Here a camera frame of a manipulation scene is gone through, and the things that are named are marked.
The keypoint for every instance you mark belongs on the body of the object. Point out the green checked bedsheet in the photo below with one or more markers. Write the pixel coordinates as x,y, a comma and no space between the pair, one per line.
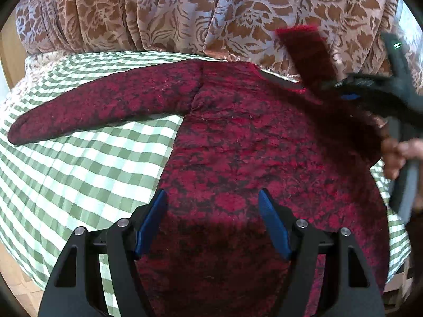
82,178

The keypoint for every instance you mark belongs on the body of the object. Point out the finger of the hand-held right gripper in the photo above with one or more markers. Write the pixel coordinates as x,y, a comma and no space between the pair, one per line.
358,100
363,81

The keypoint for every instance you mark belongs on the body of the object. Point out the red patterned sweater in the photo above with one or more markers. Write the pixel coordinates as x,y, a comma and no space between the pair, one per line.
248,145

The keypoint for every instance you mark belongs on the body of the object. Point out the beige floral mattress cover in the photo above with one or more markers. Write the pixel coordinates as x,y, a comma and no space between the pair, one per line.
36,62

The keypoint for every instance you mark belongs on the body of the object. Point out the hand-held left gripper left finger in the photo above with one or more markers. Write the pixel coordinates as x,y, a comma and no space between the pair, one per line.
150,224

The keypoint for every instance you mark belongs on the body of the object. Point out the person's right hand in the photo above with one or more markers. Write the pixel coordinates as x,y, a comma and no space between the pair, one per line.
393,158

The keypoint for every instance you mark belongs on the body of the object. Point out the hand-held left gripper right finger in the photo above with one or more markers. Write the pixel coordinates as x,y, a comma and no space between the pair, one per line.
274,224

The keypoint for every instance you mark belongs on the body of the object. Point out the brown floral curtain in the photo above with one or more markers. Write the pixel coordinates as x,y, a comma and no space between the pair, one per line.
165,13

